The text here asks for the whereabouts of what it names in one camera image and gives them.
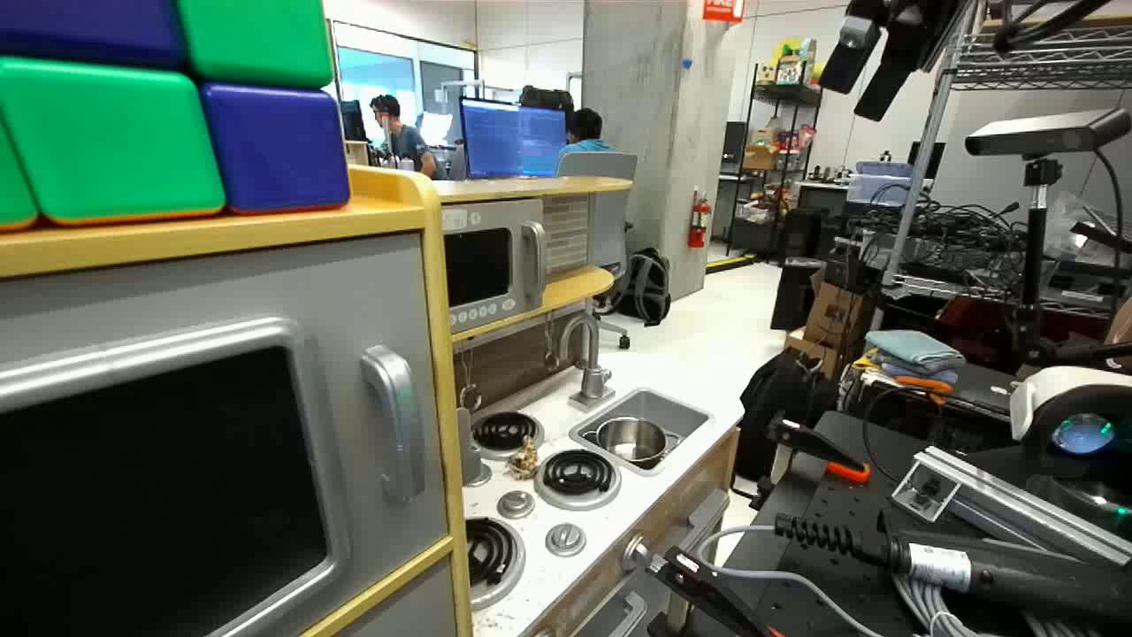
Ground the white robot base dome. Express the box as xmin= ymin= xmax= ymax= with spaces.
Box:
xmin=1008 ymin=363 xmax=1132 ymax=467

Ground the silver pot in sink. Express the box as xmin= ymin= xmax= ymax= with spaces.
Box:
xmin=594 ymin=417 xmax=666 ymax=467

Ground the small object on stovetop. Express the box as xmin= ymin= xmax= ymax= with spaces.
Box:
xmin=508 ymin=439 xmax=539 ymax=481

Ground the silver toy faucet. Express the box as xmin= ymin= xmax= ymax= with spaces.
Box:
xmin=560 ymin=311 xmax=613 ymax=412

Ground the black backpack on floor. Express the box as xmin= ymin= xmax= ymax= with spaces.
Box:
xmin=614 ymin=249 xmax=671 ymax=325

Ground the toy microwave unit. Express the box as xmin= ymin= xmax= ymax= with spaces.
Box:
xmin=440 ymin=178 xmax=630 ymax=341

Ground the black burner back left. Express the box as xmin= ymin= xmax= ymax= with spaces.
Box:
xmin=475 ymin=412 xmax=541 ymax=454

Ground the black burner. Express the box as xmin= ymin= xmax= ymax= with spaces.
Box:
xmin=475 ymin=412 xmax=541 ymax=454
xmin=535 ymin=449 xmax=618 ymax=509
xmin=466 ymin=518 xmax=527 ymax=609

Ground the black burner middle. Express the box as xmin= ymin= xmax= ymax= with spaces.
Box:
xmin=535 ymin=449 xmax=618 ymax=509

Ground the red fire extinguisher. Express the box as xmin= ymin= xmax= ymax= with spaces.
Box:
xmin=687 ymin=190 xmax=711 ymax=249

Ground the silver stove knob upper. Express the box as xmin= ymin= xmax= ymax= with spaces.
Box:
xmin=494 ymin=492 xmax=535 ymax=519

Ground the silver stove knob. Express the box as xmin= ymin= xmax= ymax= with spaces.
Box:
xmin=494 ymin=492 xmax=535 ymax=519
xmin=546 ymin=525 xmax=588 ymax=558

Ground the blue monitor screen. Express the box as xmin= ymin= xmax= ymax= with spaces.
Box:
xmin=461 ymin=102 xmax=566 ymax=180

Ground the person in blue shirt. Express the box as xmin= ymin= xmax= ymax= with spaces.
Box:
xmin=564 ymin=107 xmax=608 ymax=156

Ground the silver stove knob lower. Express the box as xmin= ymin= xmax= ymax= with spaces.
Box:
xmin=546 ymin=525 xmax=588 ymax=558

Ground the person in dark shirt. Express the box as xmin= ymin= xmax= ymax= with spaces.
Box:
xmin=370 ymin=94 xmax=440 ymax=178

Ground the black burner front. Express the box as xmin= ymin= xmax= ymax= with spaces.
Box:
xmin=466 ymin=518 xmax=527 ymax=609

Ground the cardboard box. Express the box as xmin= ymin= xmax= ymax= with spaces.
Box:
xmin=804 ymin=284 xmax=874 ymax=351

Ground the metal shelving rack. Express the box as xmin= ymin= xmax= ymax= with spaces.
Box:
xmin=729 ymin=59 xmax=819 ymax=257

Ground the toy kitchen oven cabinet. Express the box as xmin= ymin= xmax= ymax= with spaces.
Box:
xmin=0 ymin=169 xmax=472 ymax=637

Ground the green bin top right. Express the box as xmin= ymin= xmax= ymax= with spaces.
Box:
xmin=177 ymin=0 xmax=331 ymax=89

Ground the blue bin top left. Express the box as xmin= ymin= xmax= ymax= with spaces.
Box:
xmin=0 ymin=0 xmax=184 ymax=66

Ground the orange handled tool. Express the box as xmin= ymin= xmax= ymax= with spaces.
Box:
xmin=772 ymin=417 xmax=874 ymax=486

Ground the camera on black stand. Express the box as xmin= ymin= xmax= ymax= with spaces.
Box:
xmin=967 ymin=107 xmax=1132 ymax=343

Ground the black corrugated cable handle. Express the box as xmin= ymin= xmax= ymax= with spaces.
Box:
xmin=772 ymin=518 xmax=1132 ymax=626

